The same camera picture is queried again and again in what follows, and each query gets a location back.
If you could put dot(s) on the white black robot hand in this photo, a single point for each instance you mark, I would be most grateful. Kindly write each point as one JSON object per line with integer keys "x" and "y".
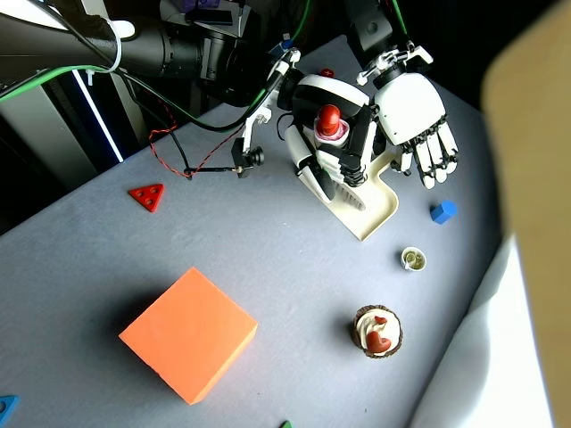
{"x": 408, "y": 107}
{"x": 312, "y": 87}

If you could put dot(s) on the cream plastic tray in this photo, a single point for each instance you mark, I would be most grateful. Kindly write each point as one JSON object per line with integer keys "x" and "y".
{"x": 374, "y": 214}

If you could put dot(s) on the red cylinder block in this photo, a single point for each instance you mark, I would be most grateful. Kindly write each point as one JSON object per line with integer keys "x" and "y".
{"x": 327, "y": 71}

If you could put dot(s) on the tan blurred board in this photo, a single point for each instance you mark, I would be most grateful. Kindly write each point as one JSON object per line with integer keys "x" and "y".
{"x": 535, "y": 134}

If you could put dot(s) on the small blue-white bowl with spoon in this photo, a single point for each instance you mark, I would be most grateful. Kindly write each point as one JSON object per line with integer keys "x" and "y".
{"x": 413, "y": 259}

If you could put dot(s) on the grey table cloth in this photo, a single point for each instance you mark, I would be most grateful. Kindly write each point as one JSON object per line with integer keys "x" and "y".
{"x": 290, "y": 276}

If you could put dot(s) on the red triangle block with holes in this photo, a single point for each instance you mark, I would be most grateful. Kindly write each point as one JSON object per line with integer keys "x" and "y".
{"x": 147, "y": 196}

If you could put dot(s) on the toy cupcake with cream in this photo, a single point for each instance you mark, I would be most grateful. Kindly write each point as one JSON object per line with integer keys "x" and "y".
{"x": 377, "y": 332}

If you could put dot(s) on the white backdrop sheet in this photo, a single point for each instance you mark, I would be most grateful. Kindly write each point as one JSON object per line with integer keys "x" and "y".
{"x": 490, "y": 356}

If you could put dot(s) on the pale grey cabinet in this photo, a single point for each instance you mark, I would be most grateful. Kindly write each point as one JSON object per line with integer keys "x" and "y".
{"x": 40, "y": 134}

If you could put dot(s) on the orange box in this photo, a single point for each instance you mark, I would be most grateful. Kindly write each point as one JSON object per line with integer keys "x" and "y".
{"x": 187, "y": 334}

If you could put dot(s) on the green block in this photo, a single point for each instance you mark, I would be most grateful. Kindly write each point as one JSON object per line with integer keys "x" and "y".
{"x": 287, "y": 425}

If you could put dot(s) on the blue block with holes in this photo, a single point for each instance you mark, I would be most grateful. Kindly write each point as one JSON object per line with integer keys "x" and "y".
{"x": 6, "y": 412}

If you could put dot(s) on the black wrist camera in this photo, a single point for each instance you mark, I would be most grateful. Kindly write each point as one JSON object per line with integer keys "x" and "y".
{"x": 247, "y": 158}

